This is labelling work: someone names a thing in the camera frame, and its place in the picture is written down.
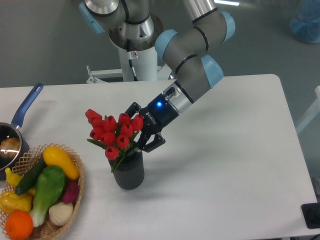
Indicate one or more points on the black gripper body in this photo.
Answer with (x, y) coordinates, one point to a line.
(157, 115)

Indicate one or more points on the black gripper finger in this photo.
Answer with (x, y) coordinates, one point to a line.
(133, 109)
(143, 146)

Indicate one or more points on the red tulip bouquet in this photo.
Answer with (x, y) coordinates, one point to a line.
(114, 136)

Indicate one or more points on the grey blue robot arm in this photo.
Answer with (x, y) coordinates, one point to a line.
(185, 54)

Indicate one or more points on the dark grey ribbed vase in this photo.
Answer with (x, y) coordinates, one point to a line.
(130, 172)

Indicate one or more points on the yellow squash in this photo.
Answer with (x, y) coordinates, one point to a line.
(55, 156)

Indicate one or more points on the purple red onion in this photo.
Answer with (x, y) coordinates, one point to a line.
(71, 192)

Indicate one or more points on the green bok choy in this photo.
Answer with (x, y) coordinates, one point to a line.
(48, 189)

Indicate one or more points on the white garlic bulb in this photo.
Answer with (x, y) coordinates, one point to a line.
(60, 213)

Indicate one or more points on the green cucumber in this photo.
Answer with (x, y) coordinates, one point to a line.
(30, 177)

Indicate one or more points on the brown bread roll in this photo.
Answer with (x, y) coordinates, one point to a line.
(9, 148)

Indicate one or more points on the yellow bell pepper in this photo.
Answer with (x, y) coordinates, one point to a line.
(11, 202)

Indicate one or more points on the orange fruit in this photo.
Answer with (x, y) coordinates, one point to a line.
(19, 225)

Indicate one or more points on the black device at edge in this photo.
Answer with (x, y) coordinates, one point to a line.
(311, 214)

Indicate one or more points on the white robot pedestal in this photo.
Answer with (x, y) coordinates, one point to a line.
(137, 55)

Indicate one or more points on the blue handled saucepan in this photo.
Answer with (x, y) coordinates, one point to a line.
(12, 130)

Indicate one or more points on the white frame at right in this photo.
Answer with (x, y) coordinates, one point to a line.
(312, 111)

